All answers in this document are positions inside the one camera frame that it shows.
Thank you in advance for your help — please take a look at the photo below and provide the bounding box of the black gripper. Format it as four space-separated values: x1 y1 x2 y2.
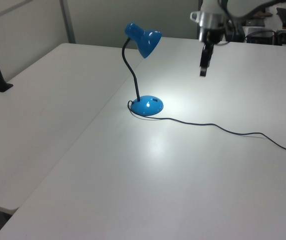
198 26 225 78

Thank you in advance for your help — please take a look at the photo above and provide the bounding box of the blue gooseneck desk lamp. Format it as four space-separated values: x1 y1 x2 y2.
124 21 164 117

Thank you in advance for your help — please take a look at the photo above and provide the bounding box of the black power strip box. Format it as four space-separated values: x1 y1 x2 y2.
224 23 246 42

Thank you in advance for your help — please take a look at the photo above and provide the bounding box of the black electronic device box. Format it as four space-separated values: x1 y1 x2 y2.
247 26 276 46

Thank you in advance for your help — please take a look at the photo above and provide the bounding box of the black monitor stand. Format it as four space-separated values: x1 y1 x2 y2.
242 17 266 27

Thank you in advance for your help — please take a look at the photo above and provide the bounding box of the brown flat object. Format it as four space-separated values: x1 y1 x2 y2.
254 10 274 19

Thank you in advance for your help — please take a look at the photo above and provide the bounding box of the black gripper cable with plug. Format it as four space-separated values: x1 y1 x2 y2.
217 0 245 46

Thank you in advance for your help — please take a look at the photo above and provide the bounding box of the black lamp power cable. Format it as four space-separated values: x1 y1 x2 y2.
127 99 286 158

